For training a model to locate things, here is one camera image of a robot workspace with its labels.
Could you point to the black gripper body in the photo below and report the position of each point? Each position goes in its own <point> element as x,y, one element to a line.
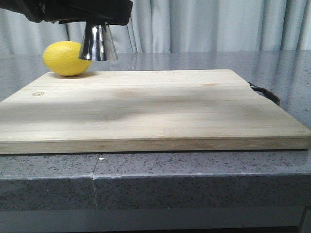
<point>33,10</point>

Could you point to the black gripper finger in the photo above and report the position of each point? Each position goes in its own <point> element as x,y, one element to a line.
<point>113,12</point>

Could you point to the steel double jigger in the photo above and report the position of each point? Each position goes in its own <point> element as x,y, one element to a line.
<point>97,43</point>

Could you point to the grey curtain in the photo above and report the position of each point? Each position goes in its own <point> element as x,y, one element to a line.
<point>162,26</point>

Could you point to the yellow lemon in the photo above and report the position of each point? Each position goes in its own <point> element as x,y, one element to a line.
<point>63,58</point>

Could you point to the wooden cutting board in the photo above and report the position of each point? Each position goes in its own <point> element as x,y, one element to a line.
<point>109,111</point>

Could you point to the black cutting board handle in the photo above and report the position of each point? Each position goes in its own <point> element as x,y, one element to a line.
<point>266,93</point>

